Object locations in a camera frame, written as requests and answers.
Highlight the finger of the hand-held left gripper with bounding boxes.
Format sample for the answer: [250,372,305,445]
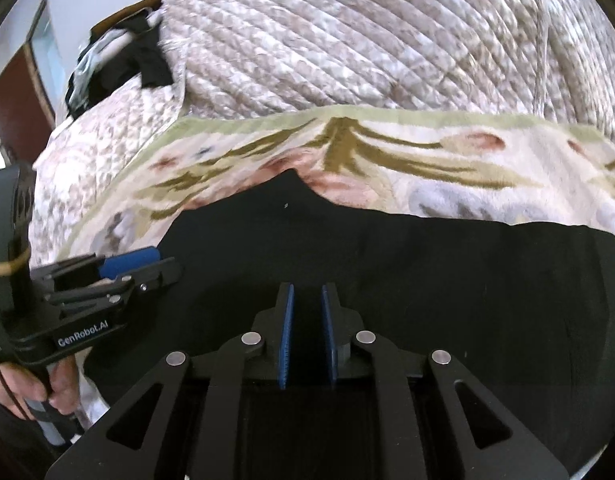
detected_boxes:
[48,257,183,307]
[52,246,162,283]

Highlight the brown wooden headboard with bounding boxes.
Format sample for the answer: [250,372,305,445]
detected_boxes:
[92,4,163,33]

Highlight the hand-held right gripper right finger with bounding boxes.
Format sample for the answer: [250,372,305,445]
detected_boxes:
[321,282,571,480]

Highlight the black pants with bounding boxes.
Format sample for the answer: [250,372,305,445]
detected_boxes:
[80,169,615,480]

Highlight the black garment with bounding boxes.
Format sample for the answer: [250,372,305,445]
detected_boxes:
[65,10,174,121]

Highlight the brown door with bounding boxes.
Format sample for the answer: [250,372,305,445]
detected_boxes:
[0,42,56,173]

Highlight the quilted floral bedspread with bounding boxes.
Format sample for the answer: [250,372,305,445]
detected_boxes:
[28,0,615,271]

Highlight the pale blue cloth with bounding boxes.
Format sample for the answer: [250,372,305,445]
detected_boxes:
[70,25,138,106]

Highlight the person's left hand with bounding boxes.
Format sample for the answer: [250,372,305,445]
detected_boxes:
[0,357,82,421]

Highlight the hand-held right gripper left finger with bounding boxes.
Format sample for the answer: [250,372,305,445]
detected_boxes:
[45,282,294,480]

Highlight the floral fleece blanket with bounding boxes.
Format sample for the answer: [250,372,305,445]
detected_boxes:
[58,107,615,426]

